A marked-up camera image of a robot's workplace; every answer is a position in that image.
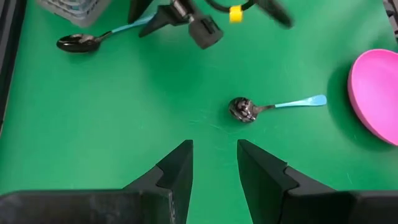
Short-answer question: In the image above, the green table mat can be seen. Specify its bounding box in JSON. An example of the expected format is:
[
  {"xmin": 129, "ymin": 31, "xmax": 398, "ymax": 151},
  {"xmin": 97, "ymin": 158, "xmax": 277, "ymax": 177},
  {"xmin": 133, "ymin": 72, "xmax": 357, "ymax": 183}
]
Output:
[{"xmin": 0, "ymin": 0, "xmax": 398, "ymax": 224}]

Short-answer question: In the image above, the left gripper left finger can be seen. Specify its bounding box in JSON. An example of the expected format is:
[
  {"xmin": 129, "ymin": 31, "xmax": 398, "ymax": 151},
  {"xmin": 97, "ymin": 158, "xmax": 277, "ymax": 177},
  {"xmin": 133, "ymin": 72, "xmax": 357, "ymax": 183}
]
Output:
[{"xmin": 0, "ymin": 139, "xmax": 194, "ymax": 224}]

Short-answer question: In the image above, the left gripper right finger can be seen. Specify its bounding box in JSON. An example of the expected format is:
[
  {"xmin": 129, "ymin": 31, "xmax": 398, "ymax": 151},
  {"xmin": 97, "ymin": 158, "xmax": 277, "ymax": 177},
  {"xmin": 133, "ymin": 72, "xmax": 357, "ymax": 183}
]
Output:
[{"xmin": 236, "ymin": 139, "xmax": 398, "ymax": 224}]

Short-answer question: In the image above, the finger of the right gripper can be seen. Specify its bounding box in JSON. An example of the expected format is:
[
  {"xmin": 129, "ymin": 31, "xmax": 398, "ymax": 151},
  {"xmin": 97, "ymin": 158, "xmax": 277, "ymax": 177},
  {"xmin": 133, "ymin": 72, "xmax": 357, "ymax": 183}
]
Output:
[
  {"xmin": 139, "ymin": 4, "xmax": 177, "ymax": 38},
  {"xmin": 127, "ymin": 0, "xmax": 154, "ymax": 24}
]

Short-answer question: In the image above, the gray wire silverware basket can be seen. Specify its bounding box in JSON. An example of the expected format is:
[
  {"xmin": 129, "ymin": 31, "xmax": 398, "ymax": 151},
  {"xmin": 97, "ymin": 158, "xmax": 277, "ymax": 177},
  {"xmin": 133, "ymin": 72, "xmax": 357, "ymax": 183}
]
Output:
[{"xmin": 36, "ymin": 0, "xmax": 112, "ymax": 28}]

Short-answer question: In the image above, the pink round plate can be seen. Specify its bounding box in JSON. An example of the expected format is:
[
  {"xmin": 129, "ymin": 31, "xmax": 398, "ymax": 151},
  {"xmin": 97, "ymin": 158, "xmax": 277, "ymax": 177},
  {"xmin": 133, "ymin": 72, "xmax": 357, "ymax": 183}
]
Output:
[{"xmin": 347, "ymin": 49, "xmax": 398, "ymax": 146}]

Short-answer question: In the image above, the yellow cable tag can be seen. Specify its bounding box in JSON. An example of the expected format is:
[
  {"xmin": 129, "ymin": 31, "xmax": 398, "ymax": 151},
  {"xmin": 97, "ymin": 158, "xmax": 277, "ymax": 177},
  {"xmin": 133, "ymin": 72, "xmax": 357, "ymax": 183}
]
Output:
[{"xmin": 229, "ymin": 5, "xmax": 244, "ymax": 24}]

